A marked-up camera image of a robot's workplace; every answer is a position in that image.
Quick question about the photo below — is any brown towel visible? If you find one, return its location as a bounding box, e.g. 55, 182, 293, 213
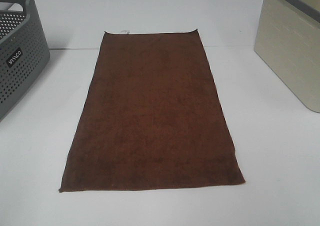
59, 30, 245, 192

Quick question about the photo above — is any beige storage box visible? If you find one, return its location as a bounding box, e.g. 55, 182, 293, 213
253, 0, 320, 112

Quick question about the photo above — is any grey perforated plastic basket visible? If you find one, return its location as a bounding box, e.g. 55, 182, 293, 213
0, 0, 50, 118

